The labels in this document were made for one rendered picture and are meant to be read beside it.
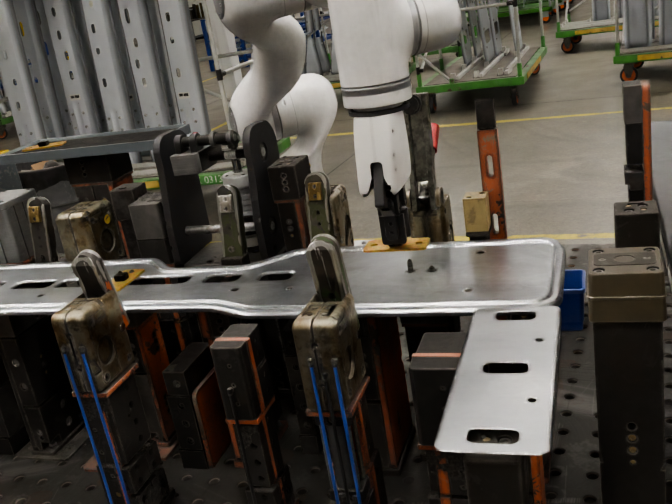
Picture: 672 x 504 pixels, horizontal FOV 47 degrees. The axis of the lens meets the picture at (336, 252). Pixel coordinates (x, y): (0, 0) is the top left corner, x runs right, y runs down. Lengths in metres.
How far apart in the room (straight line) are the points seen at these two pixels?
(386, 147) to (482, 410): 0.34
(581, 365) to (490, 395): 0.66
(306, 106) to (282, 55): 0.23
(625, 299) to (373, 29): 0.41
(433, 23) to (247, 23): 0.48
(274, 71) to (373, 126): 0.59
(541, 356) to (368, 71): 0.37
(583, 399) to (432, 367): 0.50
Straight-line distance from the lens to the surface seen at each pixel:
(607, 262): 0.90
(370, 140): 0.93
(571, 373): 1.40
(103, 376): 1.09
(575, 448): 1.22
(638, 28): 7.92
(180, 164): 1.33
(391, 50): 0.92
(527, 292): 0.98
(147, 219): 1.40
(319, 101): 1.66
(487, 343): 0.86
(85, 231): 1.42
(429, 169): 1.17
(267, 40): 1.41
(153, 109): 5.81
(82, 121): 6.13
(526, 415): 0.74
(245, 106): 1.62
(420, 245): 1.00
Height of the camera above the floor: 1.40
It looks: 20 degrees down
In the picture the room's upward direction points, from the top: 10 degrees counter-clockwise
